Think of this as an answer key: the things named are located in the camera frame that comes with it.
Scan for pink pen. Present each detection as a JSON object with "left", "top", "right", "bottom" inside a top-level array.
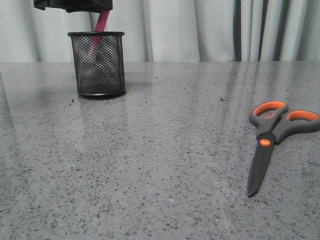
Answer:
[{"left": 89, "top": 9, "right": 110, "bottom": 58}]

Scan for black mesh pen holder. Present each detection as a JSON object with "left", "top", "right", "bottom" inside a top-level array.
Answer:
[{"left": 67, "top": 31, "right": 126, "bottom": 98}]

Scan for grey curtain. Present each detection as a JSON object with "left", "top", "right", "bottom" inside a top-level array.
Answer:
[{"left": 0, "top": 0, "right": 320, "bottom": 62}]

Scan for orange grey handled scissors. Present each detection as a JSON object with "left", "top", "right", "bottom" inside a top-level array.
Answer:
[{"left": 247, "top": 101, "right": 320, "bottom": 197}]

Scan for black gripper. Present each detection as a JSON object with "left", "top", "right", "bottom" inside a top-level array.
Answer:
[{"left": 33, "top": 0, "right": 113, "bottom": 13}]

